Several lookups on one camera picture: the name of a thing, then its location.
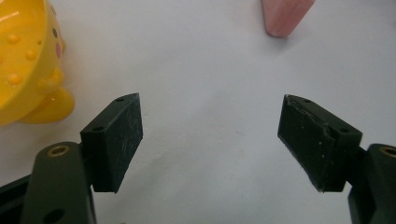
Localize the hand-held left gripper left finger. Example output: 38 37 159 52
20 92 144 224

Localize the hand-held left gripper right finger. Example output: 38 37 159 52
277 93 396 224

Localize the yellow plastic duck-shaped bowl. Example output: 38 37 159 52
0 0 76 127

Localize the pink wooden block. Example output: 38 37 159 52
261 0 317 39

